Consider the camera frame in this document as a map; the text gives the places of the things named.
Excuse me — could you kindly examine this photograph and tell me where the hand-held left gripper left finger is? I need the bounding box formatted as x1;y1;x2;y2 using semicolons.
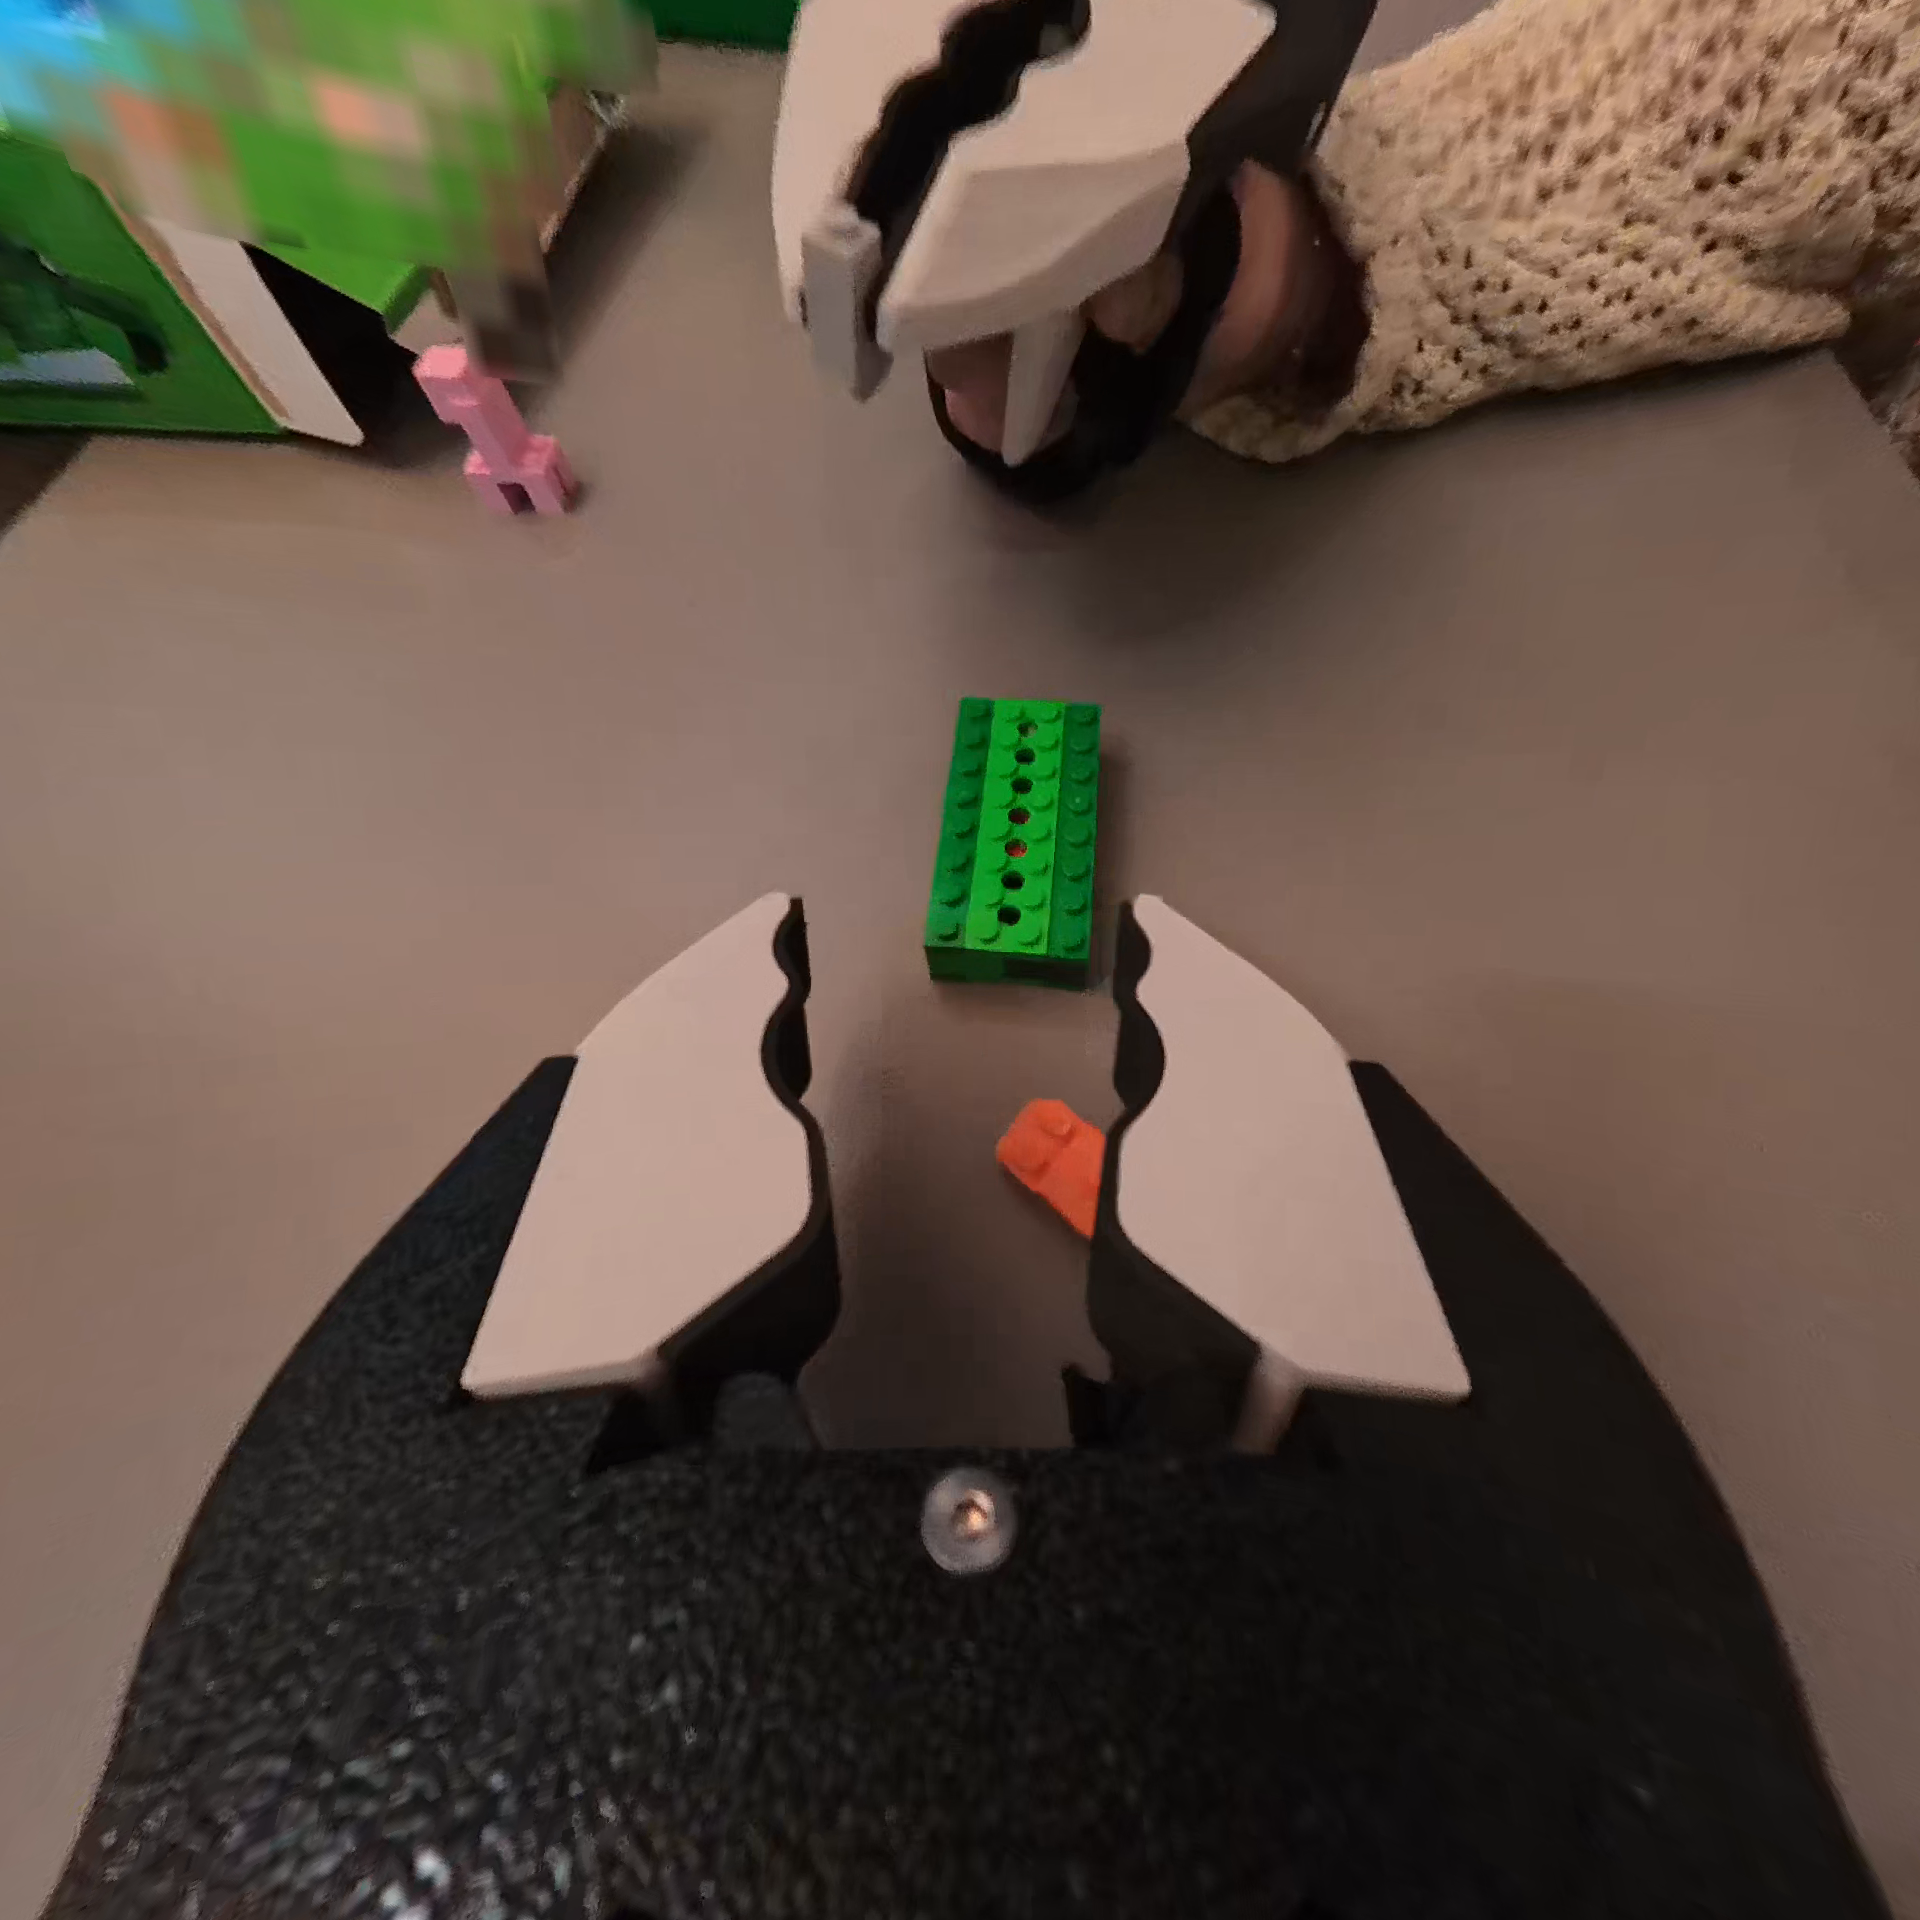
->
456;891;841;1449

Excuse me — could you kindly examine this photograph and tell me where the pink lego figure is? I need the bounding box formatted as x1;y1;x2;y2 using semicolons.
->
412;345;578;519

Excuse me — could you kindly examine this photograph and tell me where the person's right hand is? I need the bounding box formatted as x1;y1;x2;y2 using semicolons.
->
936;161;1374;453

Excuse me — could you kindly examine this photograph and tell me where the green lego assembly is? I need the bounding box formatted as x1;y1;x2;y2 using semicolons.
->
921;695;1104;991

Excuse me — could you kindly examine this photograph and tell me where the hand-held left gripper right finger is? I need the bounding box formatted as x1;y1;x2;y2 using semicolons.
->
1084;894;1474;1456

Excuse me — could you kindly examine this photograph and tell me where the person's right forearm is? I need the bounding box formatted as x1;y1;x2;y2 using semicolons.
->
1183;0;1920;471

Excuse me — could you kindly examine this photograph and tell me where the orange brick separator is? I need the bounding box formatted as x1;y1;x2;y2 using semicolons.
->
993;1099;1112;1239

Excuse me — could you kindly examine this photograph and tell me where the green lego box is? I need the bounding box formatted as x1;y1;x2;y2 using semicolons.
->
0;128;436;448

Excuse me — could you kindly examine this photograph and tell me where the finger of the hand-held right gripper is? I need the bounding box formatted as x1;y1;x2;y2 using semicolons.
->
772;0;1086;331
877;0;1279;471

